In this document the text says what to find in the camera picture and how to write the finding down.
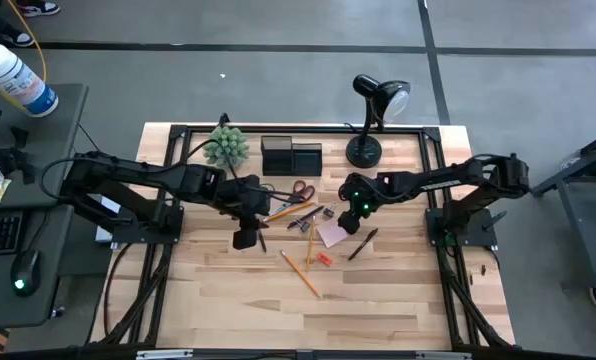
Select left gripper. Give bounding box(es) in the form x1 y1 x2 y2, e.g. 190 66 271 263
221 175 273 251

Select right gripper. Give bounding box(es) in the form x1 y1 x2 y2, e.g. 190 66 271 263
336 172 397 236

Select yellow pencil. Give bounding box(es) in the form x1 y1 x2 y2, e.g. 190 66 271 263
279 249 324 300
305 215 318 272
262 200 317 223

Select pink sticky note pad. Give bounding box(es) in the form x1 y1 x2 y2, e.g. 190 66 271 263
316 219 350 250

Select red-handled scissors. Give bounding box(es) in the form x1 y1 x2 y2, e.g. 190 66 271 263
267 179 317 217

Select black mesh desk organizer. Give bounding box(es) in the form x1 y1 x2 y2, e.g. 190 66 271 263
260 134 324 177

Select black desk lamp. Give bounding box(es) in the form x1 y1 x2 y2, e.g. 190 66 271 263
345 73 413 170

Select green succulent in patterned pot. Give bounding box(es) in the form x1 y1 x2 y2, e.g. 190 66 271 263
202 125 252 170

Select white box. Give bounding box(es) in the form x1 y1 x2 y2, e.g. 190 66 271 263
95 194 125 245

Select grey metal table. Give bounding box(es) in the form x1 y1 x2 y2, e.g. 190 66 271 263
530 125 596 291

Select black computer mouse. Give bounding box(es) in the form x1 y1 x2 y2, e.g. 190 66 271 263
10 248 43 298

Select white wipes canister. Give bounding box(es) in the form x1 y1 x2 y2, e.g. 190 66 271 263
0 41 60 119

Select black aluminium table frame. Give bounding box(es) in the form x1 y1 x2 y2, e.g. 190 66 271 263
85 122 517 354

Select silver bracket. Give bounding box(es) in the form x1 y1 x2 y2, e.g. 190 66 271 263
415 350 474 360
135 348 195 360

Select black floor cable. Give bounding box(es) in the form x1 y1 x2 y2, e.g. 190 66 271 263
102 242 130 337

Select black desk mount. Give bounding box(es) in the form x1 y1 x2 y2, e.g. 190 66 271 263
0 124 37 187

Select yellow cable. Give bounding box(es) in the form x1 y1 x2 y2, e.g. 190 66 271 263
5 0 48 84

